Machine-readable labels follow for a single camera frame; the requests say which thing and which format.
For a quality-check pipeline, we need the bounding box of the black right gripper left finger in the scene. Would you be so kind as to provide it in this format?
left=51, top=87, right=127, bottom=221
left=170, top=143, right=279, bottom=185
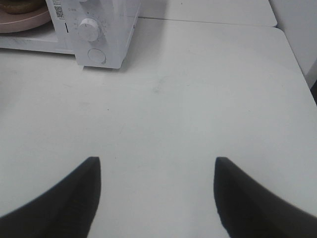
left=0, top=157, right=101, bottom=238

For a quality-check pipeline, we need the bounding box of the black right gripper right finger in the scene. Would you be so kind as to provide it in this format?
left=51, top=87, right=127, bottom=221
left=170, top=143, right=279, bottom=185
left=213, top=157, right=317, bottom=238

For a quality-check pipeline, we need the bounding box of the white round door button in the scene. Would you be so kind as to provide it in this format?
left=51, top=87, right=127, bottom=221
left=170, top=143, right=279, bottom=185
left=88, top=49, right=106, bottom=64

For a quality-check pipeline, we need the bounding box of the white round knob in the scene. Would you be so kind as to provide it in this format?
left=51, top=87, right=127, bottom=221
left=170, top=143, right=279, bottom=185
left=78, top=18, right=101, bottom=42

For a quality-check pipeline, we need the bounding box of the pink round plate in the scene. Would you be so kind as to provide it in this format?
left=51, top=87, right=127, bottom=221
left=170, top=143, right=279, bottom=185
left=0, top=5, right=51, bottom=33

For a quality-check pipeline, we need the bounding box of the burger with lettuce and tomato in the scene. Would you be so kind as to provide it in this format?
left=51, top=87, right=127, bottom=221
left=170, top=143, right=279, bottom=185
left=0, top=0, right=46, bottom=14

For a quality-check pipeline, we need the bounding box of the white microwave oven body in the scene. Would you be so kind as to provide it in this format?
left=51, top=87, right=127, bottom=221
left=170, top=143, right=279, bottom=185
left=0, top=0, right=141, bottom=69

